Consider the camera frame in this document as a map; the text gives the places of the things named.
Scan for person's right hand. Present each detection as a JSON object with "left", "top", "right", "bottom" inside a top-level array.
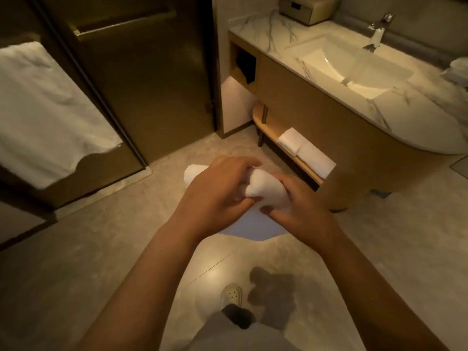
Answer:
[{"left": 259, "top": 174, "right": 343, "bottom": 249}]

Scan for white container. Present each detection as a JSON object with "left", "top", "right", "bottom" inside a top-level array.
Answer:
[{"left": 440, "top": 56, "right": 468, "bottom": 88}]

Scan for person's white shoe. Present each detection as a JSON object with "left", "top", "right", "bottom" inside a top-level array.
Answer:
[{"left": 220, "top": 283, "right": 243, "bottom": 307}]

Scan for wooden tissue box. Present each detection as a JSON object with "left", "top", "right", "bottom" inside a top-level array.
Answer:
[{"left": 278, "top": 0, "right": 341, "bottom": 27}]

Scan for person's right forearm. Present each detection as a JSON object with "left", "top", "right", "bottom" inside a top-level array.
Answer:
[{"left": 316, "top": 230, "right": 449, "bottom": 351}]

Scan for bronze glass shower door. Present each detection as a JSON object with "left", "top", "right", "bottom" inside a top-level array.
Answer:
[
  {"left": 0, "top": 0, "right": 153, "bottom": 213},
  {"left": 33, "top": 0, "right": 220, "bottom": 167}
]

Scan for brass door handle bar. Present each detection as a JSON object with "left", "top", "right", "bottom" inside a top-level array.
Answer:
[{"left": 72, "top": 10, "right": 177, "bottom": 41}]

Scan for chrome faucet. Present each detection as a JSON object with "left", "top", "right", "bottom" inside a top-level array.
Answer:
[{"left": 362, "top": 12, "right": 395, "bottom": 54}]

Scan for small white towel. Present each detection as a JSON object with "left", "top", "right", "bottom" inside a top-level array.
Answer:
[{"left": 183, "top": 164, "right": 293, "bottom": 242}]

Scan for person's left hand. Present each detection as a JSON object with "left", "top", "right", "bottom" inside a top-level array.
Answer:
[{"left": 172, "top": 155, "right": 263, "bottom": 238}]

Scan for white sink basin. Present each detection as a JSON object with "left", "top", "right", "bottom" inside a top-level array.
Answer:
[{"left": 285, "top": 34, "right": 414, "bottom": 100}]

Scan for large folded white towel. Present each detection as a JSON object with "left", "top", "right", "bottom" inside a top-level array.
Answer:
[{"left": 296, "top": 140, "right": 337, "bottom": 181}]

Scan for person's left forearm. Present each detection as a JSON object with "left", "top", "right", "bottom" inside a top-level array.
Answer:
[{"left": 78, "top": 215, "right": 227, "bottom": 351}]

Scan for white bath towel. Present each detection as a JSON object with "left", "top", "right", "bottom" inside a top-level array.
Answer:
[{"left": 0, "top": 40, "right": 123, "bottom": 191}]

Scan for wooden vanity cabinet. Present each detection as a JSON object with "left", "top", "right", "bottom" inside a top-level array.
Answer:
[{"left": 227, "top": 10, "right": 468, "bottom": 213}]

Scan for person's dark trousers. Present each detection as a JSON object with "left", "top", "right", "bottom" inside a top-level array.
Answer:
[{"left": 221, "top": 304, "right": 256, "bottom": 330}]

